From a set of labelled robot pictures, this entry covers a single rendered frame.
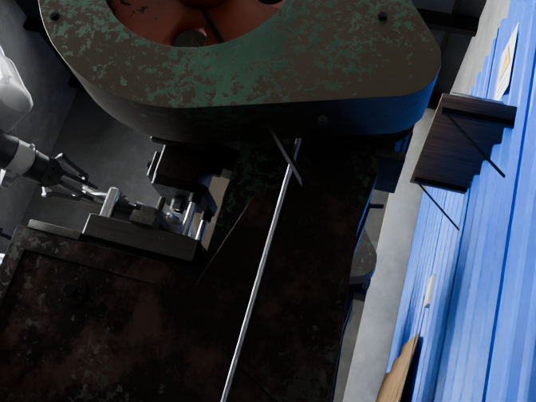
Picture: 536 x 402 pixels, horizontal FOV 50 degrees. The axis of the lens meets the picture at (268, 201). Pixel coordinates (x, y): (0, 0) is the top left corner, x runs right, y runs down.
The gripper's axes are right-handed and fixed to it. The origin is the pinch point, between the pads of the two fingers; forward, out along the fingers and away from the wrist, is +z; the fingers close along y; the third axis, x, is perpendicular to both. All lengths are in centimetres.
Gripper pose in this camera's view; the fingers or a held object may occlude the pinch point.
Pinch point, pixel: (94, 195)
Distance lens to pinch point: 171.0
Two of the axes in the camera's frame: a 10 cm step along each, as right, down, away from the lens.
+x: -7.1, 0.3, 7.1
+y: 2.6, -9.2, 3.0
